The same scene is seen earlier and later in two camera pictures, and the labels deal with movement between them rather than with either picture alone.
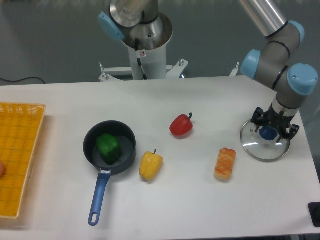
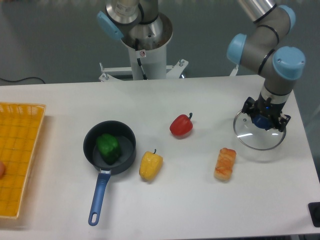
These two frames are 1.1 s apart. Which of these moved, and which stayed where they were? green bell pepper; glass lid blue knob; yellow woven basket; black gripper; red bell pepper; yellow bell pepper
Moved: black gripper; glass lid blue knob
Stayed: red bell pepper; green bell pepper; yellow bell pepper; yellow woven basket
